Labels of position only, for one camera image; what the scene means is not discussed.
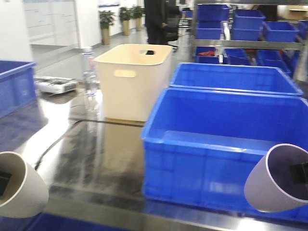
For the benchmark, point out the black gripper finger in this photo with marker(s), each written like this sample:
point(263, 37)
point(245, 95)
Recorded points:
point(299, 172)
point(4, 181)

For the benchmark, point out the purple plastic cup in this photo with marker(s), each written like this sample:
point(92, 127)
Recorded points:
point(270, 187)

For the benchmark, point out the beige plastic cup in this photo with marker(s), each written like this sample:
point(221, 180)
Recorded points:
point(26, 194)

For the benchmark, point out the left blue plastic bin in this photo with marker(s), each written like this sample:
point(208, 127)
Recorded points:
point(16, 85)

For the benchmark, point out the blue plastic bin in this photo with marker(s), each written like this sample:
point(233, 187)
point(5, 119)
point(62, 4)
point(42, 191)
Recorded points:
point(16, 85)
point(201, 145)
point(238, 78)

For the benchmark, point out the front blue plastic bin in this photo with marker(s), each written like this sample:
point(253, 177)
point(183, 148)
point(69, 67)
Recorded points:
point(201, 145)

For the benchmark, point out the rear blue plastic bin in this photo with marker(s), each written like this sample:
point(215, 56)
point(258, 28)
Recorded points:
point(238, 78)

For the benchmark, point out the cream plastic bin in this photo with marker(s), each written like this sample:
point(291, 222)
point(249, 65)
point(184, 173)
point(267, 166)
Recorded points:
point(131, 78)

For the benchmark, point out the white grey device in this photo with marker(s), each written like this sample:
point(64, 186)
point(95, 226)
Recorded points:
point(55, 85)

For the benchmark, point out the clear plastic water bottle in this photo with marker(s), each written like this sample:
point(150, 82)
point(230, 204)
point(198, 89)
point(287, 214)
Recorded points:
point(89, 77)

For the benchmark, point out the metal shelf with blue bins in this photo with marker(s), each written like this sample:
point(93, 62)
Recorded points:
point(222, 24)

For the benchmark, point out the potted plant beige pot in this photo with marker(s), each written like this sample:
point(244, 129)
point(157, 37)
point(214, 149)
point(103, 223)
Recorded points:
point(107, 19)

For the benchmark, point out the person in black clothes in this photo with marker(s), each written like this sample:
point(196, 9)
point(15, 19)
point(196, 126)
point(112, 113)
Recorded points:
point(156, 21)

